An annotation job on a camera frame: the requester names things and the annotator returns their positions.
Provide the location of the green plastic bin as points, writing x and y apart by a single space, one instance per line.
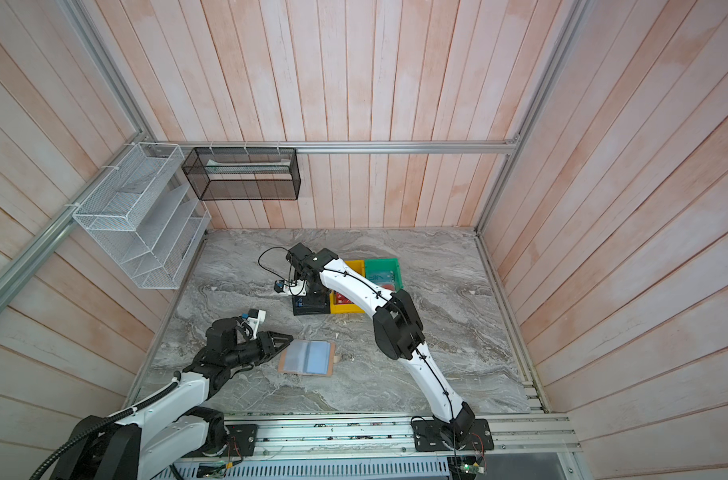
385 264

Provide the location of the black wire mesh basket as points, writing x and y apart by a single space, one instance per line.
243 173

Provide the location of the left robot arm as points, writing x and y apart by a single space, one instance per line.
143 439

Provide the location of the aluminium front rail frame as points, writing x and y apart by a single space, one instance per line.
381 446

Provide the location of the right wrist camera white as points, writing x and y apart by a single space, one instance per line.
289 287

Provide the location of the yellow plastic bin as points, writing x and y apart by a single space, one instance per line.
358 266

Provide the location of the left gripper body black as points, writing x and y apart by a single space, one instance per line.
249 351

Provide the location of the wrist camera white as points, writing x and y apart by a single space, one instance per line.
252 321
289 287

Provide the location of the black plastic bin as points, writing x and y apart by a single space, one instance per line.
297 312

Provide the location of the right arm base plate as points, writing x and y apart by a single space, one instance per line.
432 435

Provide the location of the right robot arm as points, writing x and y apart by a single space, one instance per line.
398 332

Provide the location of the tan leather card holder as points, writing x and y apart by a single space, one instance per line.
308 358

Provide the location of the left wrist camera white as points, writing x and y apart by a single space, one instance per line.
252 321

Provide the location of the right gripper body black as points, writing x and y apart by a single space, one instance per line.
309 286

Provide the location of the white wire mesh shelf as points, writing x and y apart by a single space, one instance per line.
144 218

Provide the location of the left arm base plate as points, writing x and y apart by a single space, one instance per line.
238 442

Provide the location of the clear cards with red circles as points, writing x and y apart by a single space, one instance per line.
385 279

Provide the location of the red and white cards stack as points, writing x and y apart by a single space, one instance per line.
340 299

